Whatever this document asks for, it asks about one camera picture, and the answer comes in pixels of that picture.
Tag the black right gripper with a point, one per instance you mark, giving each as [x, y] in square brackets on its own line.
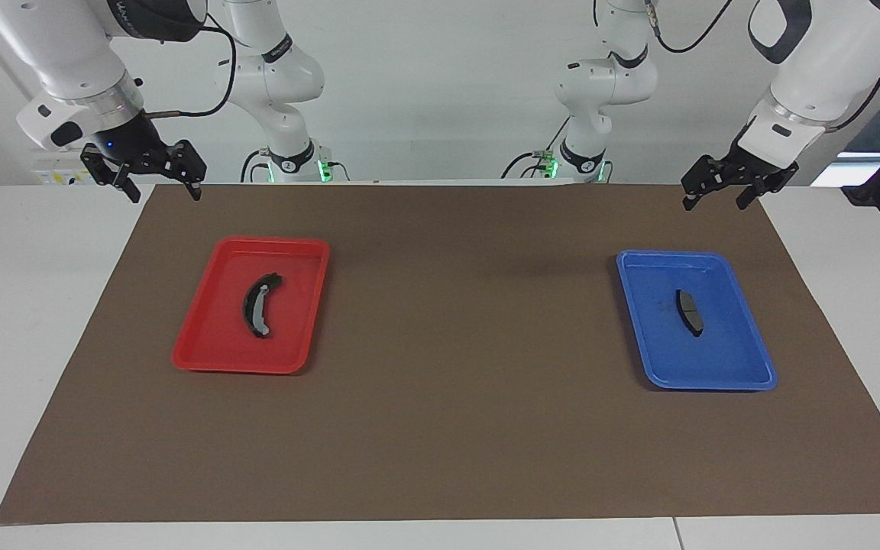
[131, 141]

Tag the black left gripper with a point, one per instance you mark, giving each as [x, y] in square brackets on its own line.
[749, 164]

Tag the dark brake pad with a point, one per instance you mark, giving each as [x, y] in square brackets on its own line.
[689, 309]

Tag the curved brake shoe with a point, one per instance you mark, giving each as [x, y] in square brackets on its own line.
[250, 309]

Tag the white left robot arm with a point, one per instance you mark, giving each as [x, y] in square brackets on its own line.
[822, 69]

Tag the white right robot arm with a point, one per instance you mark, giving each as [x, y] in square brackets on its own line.
[66, 53]

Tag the white labelled power strip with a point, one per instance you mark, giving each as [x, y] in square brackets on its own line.
[62, 172]

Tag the bright monitor screen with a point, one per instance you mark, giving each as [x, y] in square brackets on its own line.
[849, 169]

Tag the blue plastic tray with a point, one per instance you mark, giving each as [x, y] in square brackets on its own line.
[723, 351]

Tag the red plastic tray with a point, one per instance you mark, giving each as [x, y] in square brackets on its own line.
[218, 336]

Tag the brown table mat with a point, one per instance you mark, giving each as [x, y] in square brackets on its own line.
[455, 382]

